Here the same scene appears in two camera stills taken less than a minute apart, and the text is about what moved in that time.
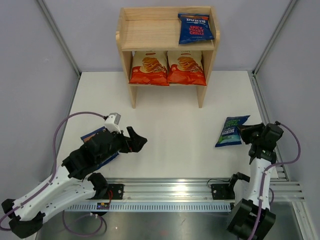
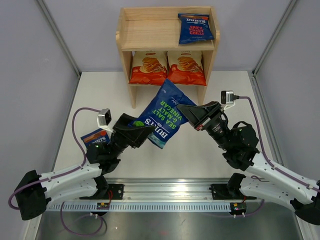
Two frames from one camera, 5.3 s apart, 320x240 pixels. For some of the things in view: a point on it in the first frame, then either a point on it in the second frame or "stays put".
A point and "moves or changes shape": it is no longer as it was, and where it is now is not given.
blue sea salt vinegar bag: x=230 y=135 moves or changes shape
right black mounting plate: x=222 y=191 stays put
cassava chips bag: x=149 y=68 stays put
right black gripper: x=245 y=130 → x=193 y=114
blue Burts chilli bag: x=194 y=27 stays put
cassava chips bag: x=186 y=67 stays put
